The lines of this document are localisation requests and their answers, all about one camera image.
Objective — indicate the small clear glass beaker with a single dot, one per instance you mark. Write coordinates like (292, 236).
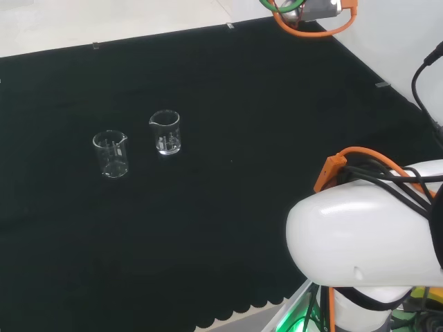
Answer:
(165, 136)

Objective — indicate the large clear glass beaker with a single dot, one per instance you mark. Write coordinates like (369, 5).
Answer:
(111, 159)

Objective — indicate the black bench cloth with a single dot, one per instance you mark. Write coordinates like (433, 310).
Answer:
(207, 207)

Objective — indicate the yellow stop button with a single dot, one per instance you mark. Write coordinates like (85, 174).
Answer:
(420, 294)

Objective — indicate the grey metal base plate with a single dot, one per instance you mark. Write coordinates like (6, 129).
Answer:
(287, 311)

